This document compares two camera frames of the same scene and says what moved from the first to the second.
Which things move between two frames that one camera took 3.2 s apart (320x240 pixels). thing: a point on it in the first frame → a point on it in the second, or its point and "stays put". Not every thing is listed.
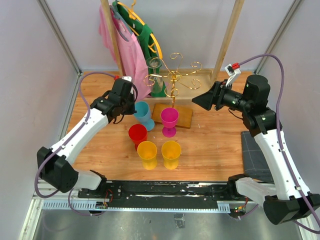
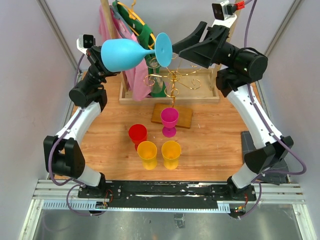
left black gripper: [132, 110] → [94, 57]
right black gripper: [217, 91] → [206, 52]
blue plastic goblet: [143, 114] → [118, 55]
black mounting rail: [162, 194] stays put
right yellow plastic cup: [171, 151] stays put
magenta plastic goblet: [169, 118] stays put
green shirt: [150, 50] stays put
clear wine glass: [156, 81] stays put
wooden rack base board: [185, 114] stays put
